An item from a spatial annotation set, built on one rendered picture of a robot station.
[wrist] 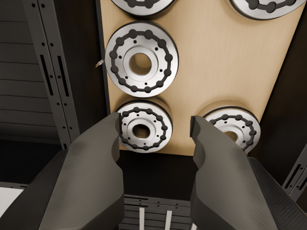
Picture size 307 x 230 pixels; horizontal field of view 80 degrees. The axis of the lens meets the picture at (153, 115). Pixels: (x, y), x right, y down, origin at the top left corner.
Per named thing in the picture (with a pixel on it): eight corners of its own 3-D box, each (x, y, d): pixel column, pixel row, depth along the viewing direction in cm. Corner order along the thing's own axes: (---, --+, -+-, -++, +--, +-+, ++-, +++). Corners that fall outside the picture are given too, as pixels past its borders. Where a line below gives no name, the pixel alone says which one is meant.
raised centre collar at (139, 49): (122, 43, 24) (121, 44, 24) (159, 45, 24) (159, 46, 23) (124, 79, 27) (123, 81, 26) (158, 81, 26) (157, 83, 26)
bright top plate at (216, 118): (198, 107, 28) (198, 108, 28) (267, 108, 27) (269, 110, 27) (192, 156, 33) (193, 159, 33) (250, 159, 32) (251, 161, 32)
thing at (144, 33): (102, 20, 23) (100, 20, 23) (182, 23, 23) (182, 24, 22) (108, 93, 29) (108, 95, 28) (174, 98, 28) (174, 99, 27)
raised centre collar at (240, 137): (214, 123, 29) (214, 125, 28) (246, 124, 29) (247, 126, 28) (209, 147, 31) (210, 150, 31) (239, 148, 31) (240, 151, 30)
